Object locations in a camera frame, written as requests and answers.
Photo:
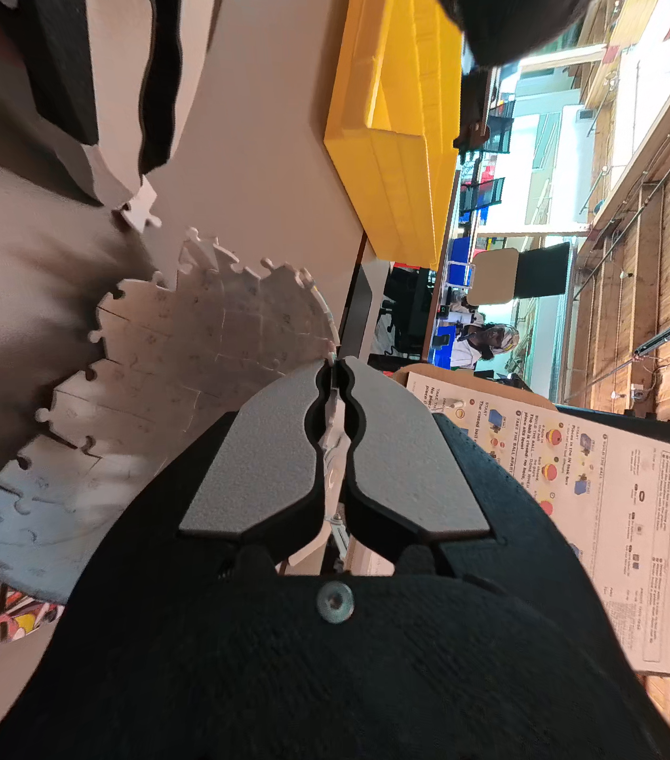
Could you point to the yellow plastic bin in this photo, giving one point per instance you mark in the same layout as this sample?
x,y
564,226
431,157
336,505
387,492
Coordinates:
x,y
394,148

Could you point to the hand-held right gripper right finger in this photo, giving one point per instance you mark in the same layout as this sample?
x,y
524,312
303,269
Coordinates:
x,y
412,469

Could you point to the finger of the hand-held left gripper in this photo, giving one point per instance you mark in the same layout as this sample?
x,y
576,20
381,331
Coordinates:
x,y
195,47
118,89

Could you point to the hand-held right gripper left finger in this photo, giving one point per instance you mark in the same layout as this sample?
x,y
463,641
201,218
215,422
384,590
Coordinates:
x,y
252,469

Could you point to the small wooden background board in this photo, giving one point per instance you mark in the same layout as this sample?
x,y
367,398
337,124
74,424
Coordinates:
x,y
492,276

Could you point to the white puzzle piece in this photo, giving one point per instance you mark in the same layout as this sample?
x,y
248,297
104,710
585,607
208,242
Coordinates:
x,y
139,211

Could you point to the white folded instruction leaflet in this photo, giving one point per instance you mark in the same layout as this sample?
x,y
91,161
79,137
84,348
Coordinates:
x,y
332,469

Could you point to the printed instruction sheet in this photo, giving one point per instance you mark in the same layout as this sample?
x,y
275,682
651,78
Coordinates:
x,y
608,534

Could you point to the orange printed loose puzzle piece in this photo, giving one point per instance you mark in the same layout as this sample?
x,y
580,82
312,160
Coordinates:
x,y
20,620

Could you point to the partly built puzzle ball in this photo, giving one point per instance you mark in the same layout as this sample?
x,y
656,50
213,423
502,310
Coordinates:
x,y
163,368

